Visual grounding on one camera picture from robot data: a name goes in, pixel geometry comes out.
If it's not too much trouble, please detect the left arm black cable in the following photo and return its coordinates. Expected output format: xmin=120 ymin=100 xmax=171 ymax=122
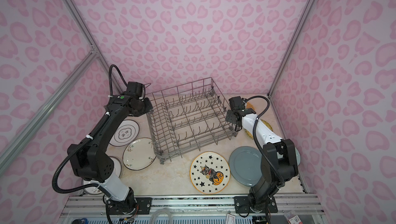
xmin=52 ymin=64 xmax=129 ymax=194

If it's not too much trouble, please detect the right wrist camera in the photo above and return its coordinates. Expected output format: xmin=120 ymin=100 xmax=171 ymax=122
xmin=229 ymin=96 xmax=246 ymax=111

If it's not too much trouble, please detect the cat and stars plate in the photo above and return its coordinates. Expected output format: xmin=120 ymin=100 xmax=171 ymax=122
xmin=189 ymin=151 xmax=231 ymax=194

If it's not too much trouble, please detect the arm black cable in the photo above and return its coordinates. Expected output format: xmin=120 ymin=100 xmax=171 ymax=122
xmin=52 ymin=64 xmax=129 ymax=194
xmin=244 ymin=95 xmax=286 ymax=189

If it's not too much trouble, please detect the cream floral plate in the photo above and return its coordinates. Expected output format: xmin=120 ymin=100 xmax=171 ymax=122
xmin=123 ymin=138 xmax=156 ymax=171

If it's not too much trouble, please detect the grey-blue plate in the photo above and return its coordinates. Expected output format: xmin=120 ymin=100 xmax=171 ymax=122
xmin=229 ymin=146 xmax=262 ymax=187

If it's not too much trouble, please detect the clear tubing loop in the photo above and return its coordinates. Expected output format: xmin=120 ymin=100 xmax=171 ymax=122
xmin=148 ymin=207 xmax=174 ymax=224

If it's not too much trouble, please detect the white plate orange sunburst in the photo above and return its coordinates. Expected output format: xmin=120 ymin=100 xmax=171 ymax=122
xmin=84 ymin=157 xmax=122 ymax=195

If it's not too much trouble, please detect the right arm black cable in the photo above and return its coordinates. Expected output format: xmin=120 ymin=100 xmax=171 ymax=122
xmin=244 ymin=95 xmax=286 ymax=189

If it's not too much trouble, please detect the green bamboo woven tray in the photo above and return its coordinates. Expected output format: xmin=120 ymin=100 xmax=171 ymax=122
xmin=242 ymin=119 xmax=275 ymax=140

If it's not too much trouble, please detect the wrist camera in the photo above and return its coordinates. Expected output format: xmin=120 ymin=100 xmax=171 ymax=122
xmin=126 ymin=82 xmax=145 ymax=99
xmin=229 ymin=96 xmax=246 ymax=111

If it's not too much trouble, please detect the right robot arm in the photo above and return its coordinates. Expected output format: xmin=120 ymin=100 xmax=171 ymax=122
xmin=226 ymin=108 xmax=299 ymax=212

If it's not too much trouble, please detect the orange woven round tray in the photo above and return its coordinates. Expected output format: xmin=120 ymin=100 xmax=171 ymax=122
xmin=245 ymin=102 xmax=255 ymax=111

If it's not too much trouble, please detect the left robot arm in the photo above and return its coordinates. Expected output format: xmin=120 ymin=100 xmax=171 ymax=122
xmin=66 ymin=95 xmax=153 ymax=214

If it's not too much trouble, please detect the grey metal frame post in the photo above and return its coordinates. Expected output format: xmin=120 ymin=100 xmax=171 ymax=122
xmin=49 ymin=0 xmax=124 ymax=96

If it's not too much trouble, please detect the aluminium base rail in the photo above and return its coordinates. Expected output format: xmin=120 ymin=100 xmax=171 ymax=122
xmin=57 ymin=192 xmax=329 ymax=224

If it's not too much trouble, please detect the grey wire dish rack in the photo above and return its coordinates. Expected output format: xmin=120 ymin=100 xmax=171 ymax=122
xmin=147 ymin=78 xmax=237 ymax=164

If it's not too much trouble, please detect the pale green plate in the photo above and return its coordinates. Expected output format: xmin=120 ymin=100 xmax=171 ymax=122
xmin=295 ymin=148 xmax=301 ymax=166

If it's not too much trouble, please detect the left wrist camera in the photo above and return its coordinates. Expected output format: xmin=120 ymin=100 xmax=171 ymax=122
xmin=126 ymin=82 xmax=145 ymax=99

